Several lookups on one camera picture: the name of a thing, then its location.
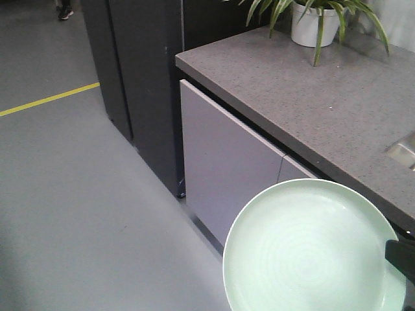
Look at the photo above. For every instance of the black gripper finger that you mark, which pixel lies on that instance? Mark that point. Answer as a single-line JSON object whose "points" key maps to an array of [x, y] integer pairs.
{"points": [[400, 253]]}

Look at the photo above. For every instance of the mint green ceramic plate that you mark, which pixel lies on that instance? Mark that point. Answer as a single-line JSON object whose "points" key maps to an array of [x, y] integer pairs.
{"points": [[310, 244]]}

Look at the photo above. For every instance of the stainless steel sink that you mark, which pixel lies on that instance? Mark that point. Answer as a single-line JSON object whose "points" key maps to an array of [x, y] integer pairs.
{"points": [[402, 151]]}

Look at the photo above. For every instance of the grey cabinet right side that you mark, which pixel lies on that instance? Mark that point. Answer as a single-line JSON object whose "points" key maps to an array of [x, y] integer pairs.
{"points": [[255, 112]]}

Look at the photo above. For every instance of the white plant pot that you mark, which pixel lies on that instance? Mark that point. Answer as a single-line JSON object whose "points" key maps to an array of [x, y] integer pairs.
{"points": [[304, 28]]}

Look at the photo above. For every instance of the green striped houseplant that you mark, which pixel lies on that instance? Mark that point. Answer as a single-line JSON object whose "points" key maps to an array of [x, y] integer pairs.
{"points": [[342, 8]]}

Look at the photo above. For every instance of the tall black cabinet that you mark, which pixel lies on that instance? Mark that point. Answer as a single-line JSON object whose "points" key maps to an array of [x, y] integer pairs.
{"points": [[134, 45]]}

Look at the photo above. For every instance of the person's black shoe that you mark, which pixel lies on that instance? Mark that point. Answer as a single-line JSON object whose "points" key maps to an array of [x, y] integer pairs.
{"points": [[66, 10]]}

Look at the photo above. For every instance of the yellow floor tape line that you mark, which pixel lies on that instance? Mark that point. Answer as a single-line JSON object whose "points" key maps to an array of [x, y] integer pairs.
{"points": [[49, 99]]}

